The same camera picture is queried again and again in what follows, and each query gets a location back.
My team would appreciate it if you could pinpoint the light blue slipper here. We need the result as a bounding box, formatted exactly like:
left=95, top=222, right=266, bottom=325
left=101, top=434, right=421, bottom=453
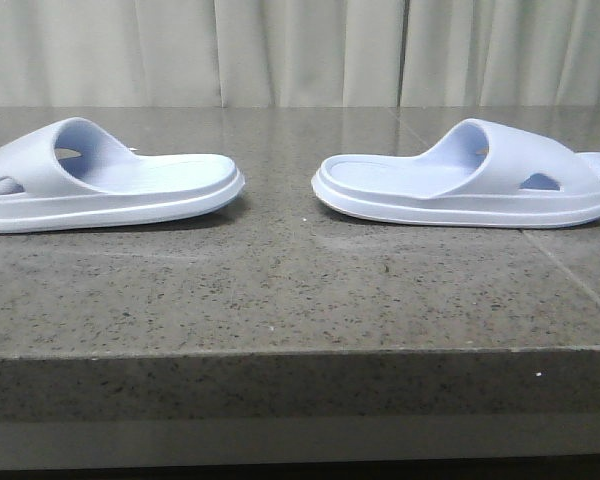
left=311, top=118, right=600, bottom=228
left=0, top=117, right=245, bottom=233

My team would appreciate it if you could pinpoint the pale grey-green curtain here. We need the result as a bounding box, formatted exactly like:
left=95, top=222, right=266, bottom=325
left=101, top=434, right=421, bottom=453
left=0, top=1, right=600, bottom=107

